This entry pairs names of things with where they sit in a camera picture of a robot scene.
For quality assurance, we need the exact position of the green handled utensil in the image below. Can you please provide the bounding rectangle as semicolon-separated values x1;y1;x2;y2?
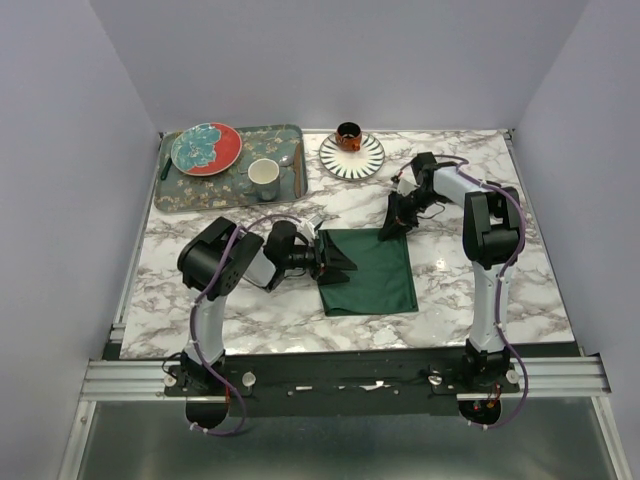
160;156;173;181

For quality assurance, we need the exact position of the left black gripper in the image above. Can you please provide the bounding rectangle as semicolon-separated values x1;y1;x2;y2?
281;230;356;285

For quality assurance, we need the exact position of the cream mug with teal handle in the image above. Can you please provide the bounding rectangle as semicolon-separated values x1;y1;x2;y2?
247;158;280;201

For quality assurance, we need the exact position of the aluminium frame rail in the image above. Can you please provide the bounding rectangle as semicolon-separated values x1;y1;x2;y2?
55;355;631;480

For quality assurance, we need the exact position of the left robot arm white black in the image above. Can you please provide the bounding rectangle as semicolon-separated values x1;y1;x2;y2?
177;214;357;395

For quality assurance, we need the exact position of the dark green cloth napkin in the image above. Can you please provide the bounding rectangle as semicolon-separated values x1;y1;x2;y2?
319;228;419;317

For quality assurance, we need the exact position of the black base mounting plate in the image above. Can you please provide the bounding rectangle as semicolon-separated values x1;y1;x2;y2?
164;347;520;418

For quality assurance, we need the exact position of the floral teal serving tray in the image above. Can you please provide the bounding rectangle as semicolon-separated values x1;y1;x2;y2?
153;124;308;213

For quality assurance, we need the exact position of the brown wooden knife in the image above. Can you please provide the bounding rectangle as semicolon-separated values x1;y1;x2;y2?
293;144;303;198

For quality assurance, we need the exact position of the white striped saucer plate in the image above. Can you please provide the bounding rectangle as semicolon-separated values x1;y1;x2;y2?
318;133;386;181

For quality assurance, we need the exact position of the brown glazed cup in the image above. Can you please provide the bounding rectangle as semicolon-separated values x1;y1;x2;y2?
335;122;362;152

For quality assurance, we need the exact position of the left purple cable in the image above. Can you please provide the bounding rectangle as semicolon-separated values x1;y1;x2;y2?
188;214;306;437

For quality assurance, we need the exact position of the red and teal plate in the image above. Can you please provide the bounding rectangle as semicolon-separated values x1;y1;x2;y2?
170;122;243;177

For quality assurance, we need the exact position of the silver spoon on tray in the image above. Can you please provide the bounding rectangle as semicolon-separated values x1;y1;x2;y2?
278;155;294;168

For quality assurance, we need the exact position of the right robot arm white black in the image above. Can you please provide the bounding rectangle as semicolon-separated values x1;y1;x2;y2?
378;152;526;355

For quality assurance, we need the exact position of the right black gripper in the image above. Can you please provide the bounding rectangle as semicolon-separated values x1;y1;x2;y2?
379;189;444;242

